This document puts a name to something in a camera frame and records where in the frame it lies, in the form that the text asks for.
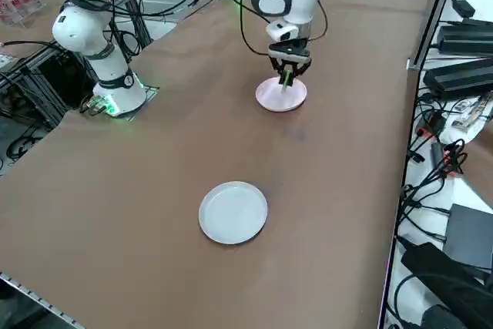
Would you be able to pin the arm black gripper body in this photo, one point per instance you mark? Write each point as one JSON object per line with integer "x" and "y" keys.
{"x": 290, "y": 51}

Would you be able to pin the green marker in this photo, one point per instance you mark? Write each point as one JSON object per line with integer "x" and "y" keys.
{"x": 285, "y": 79}

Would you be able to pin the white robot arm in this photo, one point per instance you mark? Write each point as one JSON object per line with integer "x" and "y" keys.
{"x": 111, "y": 74}

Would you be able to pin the white plate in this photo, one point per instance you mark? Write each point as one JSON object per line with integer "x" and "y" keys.
{"x": 269, "y": 98}

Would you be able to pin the blue plate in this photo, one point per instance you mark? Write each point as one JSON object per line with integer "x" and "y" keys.
{"x": 233, "y": 213}

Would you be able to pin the small black power adapter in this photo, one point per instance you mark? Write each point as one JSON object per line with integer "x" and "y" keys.
{"x": 464, "y": 6}

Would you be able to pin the printed packet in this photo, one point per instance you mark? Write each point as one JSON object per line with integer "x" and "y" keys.
{"x": 471, "y": 113}

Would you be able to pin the flat grey box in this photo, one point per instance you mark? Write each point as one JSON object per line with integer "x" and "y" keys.
{"x": 468, "y": 232}

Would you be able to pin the large black blurred object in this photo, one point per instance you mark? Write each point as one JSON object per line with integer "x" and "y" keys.
{"x": 443, "y": 275}

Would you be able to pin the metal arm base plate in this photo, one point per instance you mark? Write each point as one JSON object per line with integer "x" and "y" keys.
{"x": 152, "y": 92}

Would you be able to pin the aluminium camera post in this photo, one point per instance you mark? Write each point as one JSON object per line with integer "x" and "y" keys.
{"x": 437, "y": 9}

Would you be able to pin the black metal frame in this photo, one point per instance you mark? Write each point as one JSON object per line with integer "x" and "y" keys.
{"x": 50, "y": 82}

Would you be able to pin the aluminium table edge rail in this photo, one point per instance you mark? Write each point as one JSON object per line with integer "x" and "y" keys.
{"x": 42, "y": 298}

